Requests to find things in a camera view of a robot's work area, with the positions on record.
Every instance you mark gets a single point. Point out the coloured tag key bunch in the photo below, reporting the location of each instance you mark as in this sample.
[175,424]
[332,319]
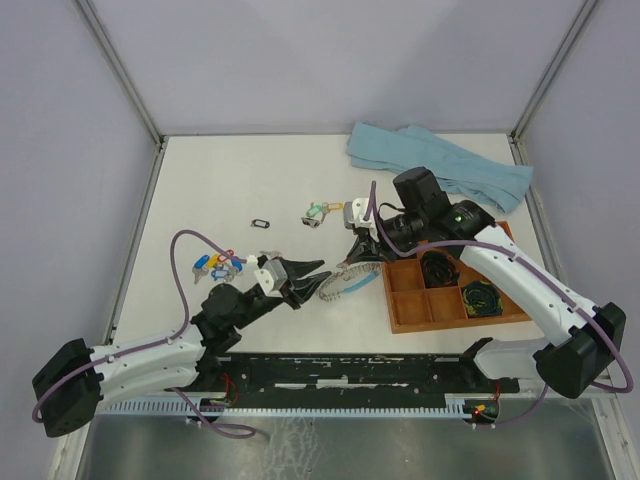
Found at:
[220,267]

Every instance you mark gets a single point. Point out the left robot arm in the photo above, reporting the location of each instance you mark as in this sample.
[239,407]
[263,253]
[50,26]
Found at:
[79,381]

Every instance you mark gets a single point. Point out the light blue cloth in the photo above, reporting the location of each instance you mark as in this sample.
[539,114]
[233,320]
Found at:
[457,170]

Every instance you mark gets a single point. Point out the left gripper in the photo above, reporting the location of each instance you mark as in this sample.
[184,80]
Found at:
[302,289]

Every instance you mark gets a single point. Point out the green yellow tag key bunch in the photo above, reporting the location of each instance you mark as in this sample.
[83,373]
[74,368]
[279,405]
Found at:
[316,214]

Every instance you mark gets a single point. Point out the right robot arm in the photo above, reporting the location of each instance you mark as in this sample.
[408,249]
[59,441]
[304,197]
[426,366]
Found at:
[580,339]

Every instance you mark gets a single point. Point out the rolled blue-yellow tie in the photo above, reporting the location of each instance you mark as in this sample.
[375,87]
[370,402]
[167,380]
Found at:
[481,299]

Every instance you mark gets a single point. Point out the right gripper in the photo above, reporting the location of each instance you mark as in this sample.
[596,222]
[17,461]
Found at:
[365,248]

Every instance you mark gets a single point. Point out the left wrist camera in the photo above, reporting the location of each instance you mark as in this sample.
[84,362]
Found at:
[272,275]

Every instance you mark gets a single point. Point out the black tag key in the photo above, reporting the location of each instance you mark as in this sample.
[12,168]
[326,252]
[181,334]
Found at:
[260,223]

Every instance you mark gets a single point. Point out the wooden compartment tray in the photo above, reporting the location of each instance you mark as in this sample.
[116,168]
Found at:
[415,308]

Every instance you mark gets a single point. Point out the large keyring holder blue handle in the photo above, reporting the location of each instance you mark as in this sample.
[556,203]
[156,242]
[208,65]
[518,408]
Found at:
[347,280]

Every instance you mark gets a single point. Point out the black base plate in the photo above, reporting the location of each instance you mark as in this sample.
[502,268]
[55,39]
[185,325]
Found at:
[327,381]

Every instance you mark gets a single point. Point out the rolled orange-dotted tie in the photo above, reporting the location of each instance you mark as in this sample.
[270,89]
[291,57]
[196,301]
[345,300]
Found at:
[438,270]

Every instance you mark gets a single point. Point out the grey cable duct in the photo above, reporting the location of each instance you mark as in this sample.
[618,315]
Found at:
[175,406]

